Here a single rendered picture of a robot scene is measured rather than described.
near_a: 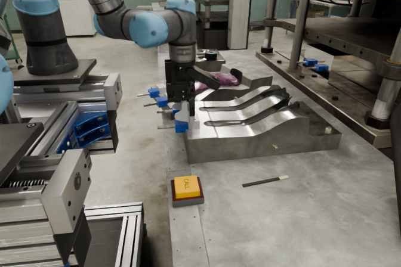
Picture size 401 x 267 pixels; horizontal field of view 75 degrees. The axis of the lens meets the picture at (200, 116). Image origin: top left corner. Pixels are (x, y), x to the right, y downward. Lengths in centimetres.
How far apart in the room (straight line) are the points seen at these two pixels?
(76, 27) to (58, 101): 639
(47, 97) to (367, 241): 96
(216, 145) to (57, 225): 46
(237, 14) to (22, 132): 475
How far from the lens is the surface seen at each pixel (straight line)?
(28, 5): 93
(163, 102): 107
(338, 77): 157
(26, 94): 101
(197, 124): 81
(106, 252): 140
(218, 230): 65
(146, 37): 61
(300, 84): 159
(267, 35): 213
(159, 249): 162
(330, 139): 95
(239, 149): 83
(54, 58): 94
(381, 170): 96
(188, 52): 72
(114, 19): 70
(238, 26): 519
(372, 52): 133
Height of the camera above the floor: 131
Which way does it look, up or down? 28 degrees down
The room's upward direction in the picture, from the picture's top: straight up
